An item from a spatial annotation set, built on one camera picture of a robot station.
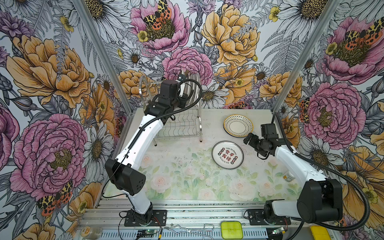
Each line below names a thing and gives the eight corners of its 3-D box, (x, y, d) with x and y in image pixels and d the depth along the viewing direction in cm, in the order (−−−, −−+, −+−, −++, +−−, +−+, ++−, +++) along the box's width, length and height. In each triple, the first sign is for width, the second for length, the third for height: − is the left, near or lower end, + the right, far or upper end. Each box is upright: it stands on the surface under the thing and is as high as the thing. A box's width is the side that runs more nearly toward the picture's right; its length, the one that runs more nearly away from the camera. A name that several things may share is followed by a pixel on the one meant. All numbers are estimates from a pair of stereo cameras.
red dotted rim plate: (212, 168, 93) (213, 167, 91) (211, 143, 105) (211, 141, 103) (246, 168, 93) (247, 167, 91) (240, 143, 105) (241, 141, 103)
